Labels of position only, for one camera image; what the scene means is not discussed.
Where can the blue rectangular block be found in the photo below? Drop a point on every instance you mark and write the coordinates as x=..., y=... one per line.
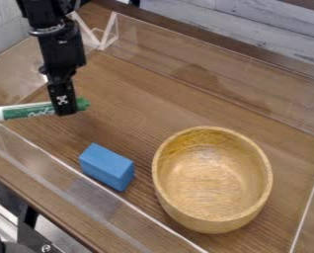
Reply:
x=106, y=166

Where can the black table leg bracket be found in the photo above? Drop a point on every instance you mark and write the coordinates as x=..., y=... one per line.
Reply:
x=28, y=236

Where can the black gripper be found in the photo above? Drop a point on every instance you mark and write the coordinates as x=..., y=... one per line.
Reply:
x=63, y=55

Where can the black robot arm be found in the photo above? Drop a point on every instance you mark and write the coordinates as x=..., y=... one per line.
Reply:
x=48, y=10

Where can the green Expo marker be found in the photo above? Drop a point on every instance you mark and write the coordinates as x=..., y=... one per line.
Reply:
x=24, y=111

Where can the brown wooden bowl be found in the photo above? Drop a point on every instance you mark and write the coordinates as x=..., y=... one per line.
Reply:
x=212, y=179

